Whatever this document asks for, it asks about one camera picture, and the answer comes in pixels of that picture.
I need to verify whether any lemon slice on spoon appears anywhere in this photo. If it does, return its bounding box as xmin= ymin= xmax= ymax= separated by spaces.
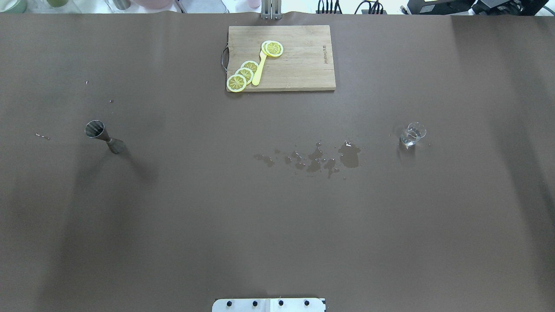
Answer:
xmin=261 ymin=41 xmax=284 ymax=57

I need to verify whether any spilled liquid puddle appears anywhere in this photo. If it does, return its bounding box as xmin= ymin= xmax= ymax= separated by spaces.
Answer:
xmin=248 ymin=140 xmax=365 ymax=180

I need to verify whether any clear glass shaker cup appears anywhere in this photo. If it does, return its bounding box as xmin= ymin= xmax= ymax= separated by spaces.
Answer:
xmin=399 ymin=122 xmax=428 ymax=149

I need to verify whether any yellow plastic spoon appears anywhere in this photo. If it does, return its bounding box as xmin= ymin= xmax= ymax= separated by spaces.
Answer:
xmin=251 ymin=41 xmax=270 ymax=86

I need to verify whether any wooden cutting board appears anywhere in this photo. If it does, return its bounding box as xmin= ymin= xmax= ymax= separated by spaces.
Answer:
xmin=227 ymin=25 xmax=336 ymax=92

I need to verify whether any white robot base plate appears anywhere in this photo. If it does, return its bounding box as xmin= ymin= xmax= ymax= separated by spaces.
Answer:
xmin=212 ymin=298 xmax=327 ymax=312

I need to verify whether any steel measuring jigger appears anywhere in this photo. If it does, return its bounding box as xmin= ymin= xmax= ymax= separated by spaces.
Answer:
xmin=85 ymin=120 xmax=126 ymax=154

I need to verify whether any lemon slice middle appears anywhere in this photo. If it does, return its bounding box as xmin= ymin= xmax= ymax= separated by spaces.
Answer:
xmin=236 ymin=67 xmax=254 ymax=85

